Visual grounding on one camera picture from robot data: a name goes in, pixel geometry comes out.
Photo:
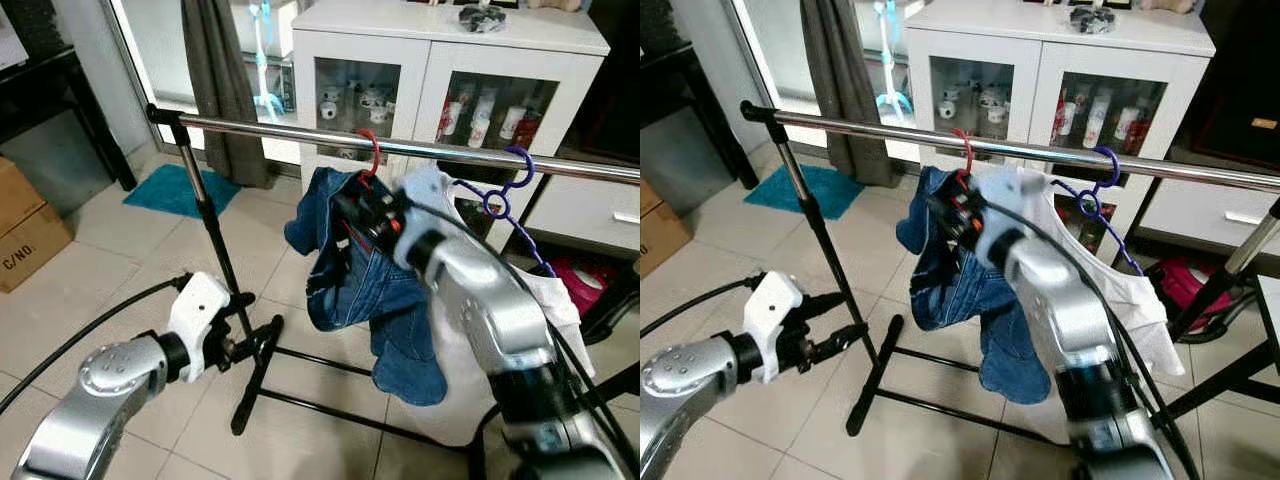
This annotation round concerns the blue denim garment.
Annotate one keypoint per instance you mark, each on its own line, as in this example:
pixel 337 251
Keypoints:
pixel 960 290
pixel 355 290

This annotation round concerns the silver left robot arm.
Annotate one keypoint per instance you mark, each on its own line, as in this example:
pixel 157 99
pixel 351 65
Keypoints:
pixel 110 372
pixel 690 385

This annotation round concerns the teal floor mat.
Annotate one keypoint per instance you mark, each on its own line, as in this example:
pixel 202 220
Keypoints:
pixel 800 190
pixel 175 192

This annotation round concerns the light blue stand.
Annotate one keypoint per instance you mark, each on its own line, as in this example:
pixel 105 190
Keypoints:
pixel 268 105
pixel 890 100

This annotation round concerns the white bottle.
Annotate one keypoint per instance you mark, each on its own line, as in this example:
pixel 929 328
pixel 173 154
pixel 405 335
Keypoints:
pixel 1097 120
pixel 482 120

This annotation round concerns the grey curtain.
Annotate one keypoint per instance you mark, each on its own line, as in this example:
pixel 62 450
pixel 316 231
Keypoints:
pixel 225 90
pixel 845 90

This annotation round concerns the brown cardboard box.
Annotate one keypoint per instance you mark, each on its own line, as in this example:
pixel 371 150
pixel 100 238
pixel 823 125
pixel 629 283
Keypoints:
pixel 660 235
pixel 25 235

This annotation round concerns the white drawer unit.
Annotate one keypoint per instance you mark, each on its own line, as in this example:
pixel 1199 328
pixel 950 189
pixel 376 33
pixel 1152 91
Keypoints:
pixel 1200 215
pixel 580 215

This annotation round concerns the pink bag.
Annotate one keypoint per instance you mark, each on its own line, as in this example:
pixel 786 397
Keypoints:
pixel 1190 285
pixel 580 285

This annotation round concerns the black round ornament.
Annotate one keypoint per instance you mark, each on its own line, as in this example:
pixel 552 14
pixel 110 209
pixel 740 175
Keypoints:
pixel 482 20
pixel 1092 20

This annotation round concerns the glass sliding door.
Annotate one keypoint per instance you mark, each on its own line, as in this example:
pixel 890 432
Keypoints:
pixel 775 50
pixel 160 50

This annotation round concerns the dark furniture unit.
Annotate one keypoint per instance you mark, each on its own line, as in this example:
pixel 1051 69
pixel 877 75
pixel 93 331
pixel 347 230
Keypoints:
pixel 615 90
pixel 1240 70

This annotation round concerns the black desk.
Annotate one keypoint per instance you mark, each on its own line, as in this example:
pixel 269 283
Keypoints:
pixel 670 75
pixel 40 85

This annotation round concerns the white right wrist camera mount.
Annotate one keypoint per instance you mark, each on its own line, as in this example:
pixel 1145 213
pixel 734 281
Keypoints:
pixel 1010 215
pixel 420 215

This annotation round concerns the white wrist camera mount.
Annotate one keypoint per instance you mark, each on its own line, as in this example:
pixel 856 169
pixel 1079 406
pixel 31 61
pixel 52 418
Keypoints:
pixel 1010 215
pixel 420 215
pixel 772 320
pixel 195 320

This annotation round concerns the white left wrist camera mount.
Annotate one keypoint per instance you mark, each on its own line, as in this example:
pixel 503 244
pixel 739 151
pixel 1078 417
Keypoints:
pixel 195 320
pixel 772 320

